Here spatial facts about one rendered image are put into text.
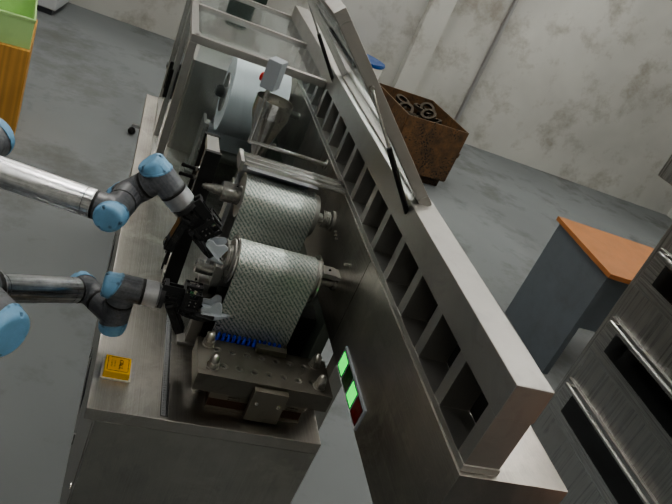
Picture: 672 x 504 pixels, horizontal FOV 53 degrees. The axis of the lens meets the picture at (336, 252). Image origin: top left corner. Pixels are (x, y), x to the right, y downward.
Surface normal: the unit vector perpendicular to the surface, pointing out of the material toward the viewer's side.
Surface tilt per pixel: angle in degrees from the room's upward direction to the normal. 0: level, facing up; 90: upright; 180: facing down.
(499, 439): 90
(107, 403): 0
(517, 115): 90
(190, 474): 90
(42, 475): 0
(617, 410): 90
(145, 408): 0
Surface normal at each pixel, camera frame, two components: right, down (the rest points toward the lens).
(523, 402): 0.18, 0.52
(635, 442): -0.91, -0.25
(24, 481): 0.37, -0.82
